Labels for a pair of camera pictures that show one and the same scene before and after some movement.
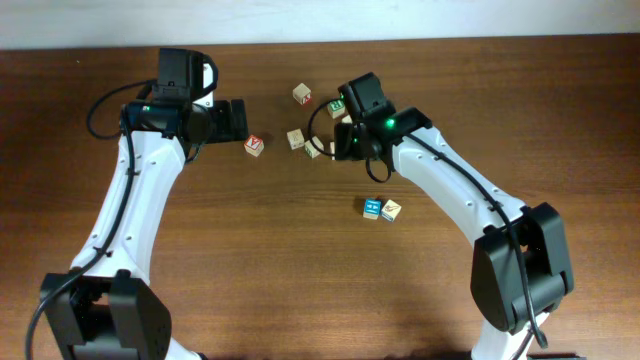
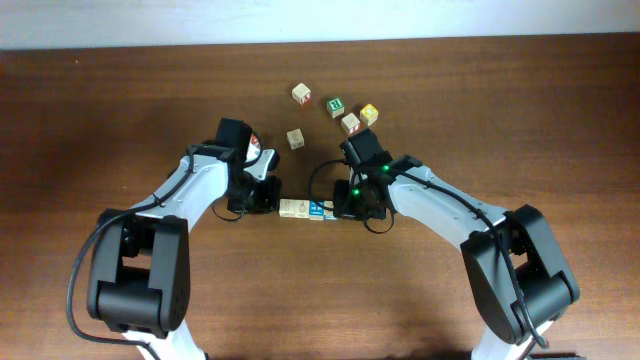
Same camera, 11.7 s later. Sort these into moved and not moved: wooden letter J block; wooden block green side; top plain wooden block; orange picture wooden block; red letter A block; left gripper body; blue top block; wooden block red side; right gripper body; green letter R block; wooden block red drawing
Moved: wooden block red drawing; left gripper body; blue top block; right gripper body; wooden block green side; orange picture wooden block
Not moved: red letter A block; top plain wooden block; wooden block red side; green letter R block; wooden letter J block
